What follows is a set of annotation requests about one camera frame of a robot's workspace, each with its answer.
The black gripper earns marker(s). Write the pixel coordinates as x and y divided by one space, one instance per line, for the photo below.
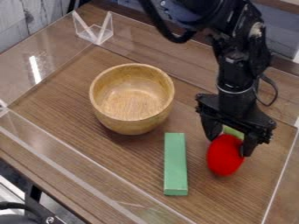
255 124

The red felt strawberry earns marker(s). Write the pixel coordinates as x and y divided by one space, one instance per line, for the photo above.
223 156

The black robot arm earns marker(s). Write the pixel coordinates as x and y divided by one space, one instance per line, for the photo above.
238 39

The green rectangular block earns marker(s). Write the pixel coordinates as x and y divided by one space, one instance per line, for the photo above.
175 177

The wooden bowl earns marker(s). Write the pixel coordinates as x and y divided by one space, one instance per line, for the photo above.
131 96

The black table leg clamp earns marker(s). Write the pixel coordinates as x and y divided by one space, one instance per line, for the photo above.
44 216

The clear acrylic corner bracket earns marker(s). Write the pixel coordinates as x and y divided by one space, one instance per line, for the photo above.
96 34

